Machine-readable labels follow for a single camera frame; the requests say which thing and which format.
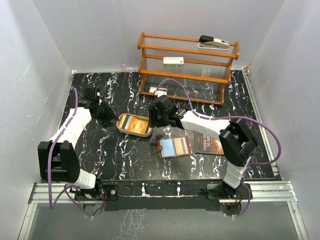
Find orange wooden shelf rack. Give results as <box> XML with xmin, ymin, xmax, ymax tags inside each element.
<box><xmin>137</xmin><ymin>32</ymin><xmax>240</xmax><ymax>105</ymax></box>

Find small white box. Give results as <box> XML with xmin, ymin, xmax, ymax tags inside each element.
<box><xmin>149</xmin><ymin>87</ymin><xmax>168</xmax><ymax>96</ymax></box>

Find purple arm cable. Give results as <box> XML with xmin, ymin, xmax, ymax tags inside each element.
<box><xmin>47</xmin><ymin>87</ymin><xmax>93</xmax><ymax>218</ymax></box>
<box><xmin>154</xmin><ymin>78</ymin><xmax>282</xmax><ymax>218</ymax></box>

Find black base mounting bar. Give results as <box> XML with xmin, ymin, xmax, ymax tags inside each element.
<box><xmin>72</xmin><ymin>180</ymin><xmax>253</xmax><ymax>214</ymax></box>

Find gold credit card black stripe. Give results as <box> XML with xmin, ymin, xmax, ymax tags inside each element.
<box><xmin>173</xmin><ymin>137</ymin><xmax>189</xmax><ymax>156</ymax></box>

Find beige oval card tray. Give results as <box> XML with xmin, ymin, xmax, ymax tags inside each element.
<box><xmin>116</xmin><ymin>113</ymin><xmax>153</xmax><ymax>138</ymax></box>

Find brown leather card holder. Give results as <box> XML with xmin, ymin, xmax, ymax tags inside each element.
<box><xmin>156</xmin><ymin>136</ymin><xmax>192</xmax><ymax>159</ymax></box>

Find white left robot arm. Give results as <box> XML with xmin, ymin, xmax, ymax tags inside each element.
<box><xmin>37</xmin><ymin>87</ymin><xmax>118</xmax><ymax>200</ymax></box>

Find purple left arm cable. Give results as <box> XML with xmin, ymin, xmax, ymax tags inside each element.
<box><xmin>47</xmin><ymin>87</ymin><xmax>93</xmax><ymax>218</ymax></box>

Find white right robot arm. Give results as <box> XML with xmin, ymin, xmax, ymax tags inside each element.
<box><xmin>149</xmin><ymin>95</ymin><xmax>258</xmax><ymax>199</ymax></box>

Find white staples box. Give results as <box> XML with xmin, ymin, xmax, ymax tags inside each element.
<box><xmin>162</xmin><ymin>56</ymin><xmax>184</xmax><ymax>68</ymax></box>

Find dark book three days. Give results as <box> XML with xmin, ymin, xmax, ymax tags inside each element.
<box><xmin>194</xmin><ymin>132</ymin><xmax>224</xmax><ymax>155</ymax></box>

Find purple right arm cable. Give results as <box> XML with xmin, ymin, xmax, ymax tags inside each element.
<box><xmin>154</xmin><ymin>78</ymin><xmax>282</xmax><ymax>218</ymax></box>

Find black and beige stapler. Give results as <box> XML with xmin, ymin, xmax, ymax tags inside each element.
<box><xmin>197</xmin><ymin>35</ymin><xmax>230</xmax><ymax>51</ymax></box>

